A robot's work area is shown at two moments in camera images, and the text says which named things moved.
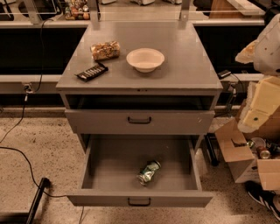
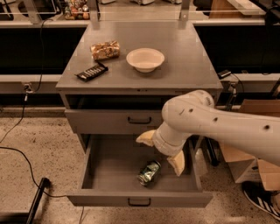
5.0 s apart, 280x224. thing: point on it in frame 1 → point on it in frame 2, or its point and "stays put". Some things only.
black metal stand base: (25, 218) stays put
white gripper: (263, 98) → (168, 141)
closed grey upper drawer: (136, 122) stays put
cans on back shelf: (78, 10) stays put
